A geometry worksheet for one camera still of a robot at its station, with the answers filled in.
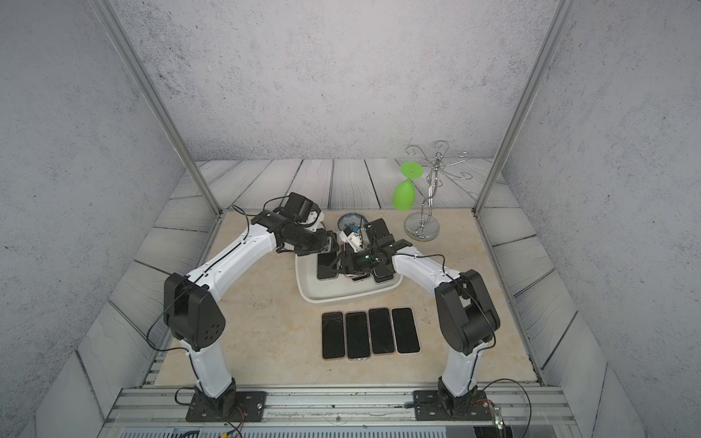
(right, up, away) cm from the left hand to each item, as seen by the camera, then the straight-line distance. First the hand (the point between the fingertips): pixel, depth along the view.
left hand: (335, 248), depth 85 cm
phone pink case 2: (-1, -27, 0) cm, 27 cm away
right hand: (0, -6, -1) cm, 6 cm away
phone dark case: (+22, -26, -1) cm, 34 cm away
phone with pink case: (+14, -26, +1) cm, 29 cm away
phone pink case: (+7, -27, +1) cm, 28 cm away
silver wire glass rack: (+34, +7, +29) cm, 46 cm away
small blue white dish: (+5, +10, +30) cm, 32 cm away
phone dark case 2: (-3, -4, -4) cm, 6 cm away
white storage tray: (-9, -15, +12) cm, 21 cm away
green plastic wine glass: (+23, +19, +9) cm, 31 cm away
